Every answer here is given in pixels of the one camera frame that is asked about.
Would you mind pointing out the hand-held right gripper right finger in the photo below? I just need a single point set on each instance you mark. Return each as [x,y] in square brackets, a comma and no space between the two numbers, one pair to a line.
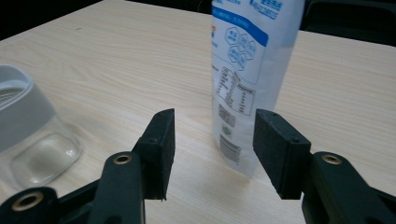
[281,152]

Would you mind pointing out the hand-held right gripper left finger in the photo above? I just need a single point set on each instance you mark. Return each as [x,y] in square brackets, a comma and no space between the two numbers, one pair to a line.
[157,155]

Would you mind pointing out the black folding chair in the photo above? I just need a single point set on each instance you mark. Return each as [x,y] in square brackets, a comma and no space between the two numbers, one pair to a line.
[358,21]

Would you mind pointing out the white and blue milk pouch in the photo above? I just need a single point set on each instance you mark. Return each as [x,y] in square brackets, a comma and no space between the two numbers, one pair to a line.
[249,77]

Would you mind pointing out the clear jug with grey lid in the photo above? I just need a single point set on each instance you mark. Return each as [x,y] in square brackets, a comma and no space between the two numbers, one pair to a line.
[28,115]

